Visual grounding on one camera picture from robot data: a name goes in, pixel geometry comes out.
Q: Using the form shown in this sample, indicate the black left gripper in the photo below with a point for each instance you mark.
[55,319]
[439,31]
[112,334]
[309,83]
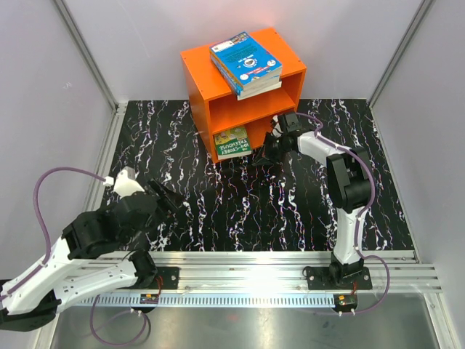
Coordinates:
[169,201]

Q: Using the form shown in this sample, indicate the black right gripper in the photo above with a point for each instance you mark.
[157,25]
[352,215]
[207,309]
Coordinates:
[267,153]

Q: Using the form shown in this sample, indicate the dark green book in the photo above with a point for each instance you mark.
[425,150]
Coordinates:
[232,143]

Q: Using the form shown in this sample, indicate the blue 26-Storey Treehouse book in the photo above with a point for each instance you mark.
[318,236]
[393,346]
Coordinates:
[249,75]

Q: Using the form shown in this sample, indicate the blue back-cover book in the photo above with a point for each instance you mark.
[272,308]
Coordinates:
[235,50]

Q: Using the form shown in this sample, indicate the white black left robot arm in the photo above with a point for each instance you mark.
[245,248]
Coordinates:
[31,303]

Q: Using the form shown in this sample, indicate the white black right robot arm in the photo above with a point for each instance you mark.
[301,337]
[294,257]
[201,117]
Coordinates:
[349,180]

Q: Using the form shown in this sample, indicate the orange wooden shelf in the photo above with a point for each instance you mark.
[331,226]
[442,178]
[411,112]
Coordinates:
[215,107]

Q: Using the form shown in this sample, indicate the left small circuit board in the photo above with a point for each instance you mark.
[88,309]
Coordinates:
[149,299]

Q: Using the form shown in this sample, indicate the small circuit board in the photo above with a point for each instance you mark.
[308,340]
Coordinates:
[345,302]
[149,299]

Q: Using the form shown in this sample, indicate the right small circuit board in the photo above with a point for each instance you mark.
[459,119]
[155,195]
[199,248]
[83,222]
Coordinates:
[345,302]

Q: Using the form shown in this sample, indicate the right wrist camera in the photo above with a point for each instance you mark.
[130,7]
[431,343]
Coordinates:
[277,130]

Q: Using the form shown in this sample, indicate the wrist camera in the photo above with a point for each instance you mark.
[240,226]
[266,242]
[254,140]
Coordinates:
[277,130]
[125,184]

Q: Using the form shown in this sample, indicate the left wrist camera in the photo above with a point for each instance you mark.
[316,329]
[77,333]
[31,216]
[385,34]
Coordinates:
[125,184]

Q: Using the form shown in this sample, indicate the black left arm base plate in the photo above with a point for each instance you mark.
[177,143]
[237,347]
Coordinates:
[168,277]

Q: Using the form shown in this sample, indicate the white slotted cable duct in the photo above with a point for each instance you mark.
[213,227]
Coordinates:
[206,300]

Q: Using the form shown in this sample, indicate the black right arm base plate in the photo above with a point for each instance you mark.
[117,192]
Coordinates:
[319,278]

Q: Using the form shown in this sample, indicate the aluminium front rail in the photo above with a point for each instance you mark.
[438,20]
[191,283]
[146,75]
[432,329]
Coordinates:
[237,272]

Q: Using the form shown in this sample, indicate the left aluminium frame post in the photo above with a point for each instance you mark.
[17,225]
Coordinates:
[80,43]

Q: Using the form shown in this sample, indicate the aluminium frame post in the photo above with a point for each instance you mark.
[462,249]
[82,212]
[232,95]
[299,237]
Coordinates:
[80,43]
[413,27]

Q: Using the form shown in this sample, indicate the right aluminium frame post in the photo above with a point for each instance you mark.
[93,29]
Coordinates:
[413,27]

